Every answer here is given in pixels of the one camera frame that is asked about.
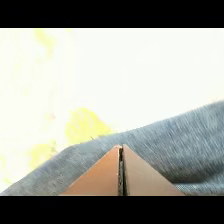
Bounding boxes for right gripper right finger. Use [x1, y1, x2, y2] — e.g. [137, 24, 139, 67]
[121, 143, 186, 197]

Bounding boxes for dark jeans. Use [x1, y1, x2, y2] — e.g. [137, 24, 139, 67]
[0, 99, 224, 197]

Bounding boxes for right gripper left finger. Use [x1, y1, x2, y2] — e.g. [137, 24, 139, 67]
[59, 144, 122, 197]

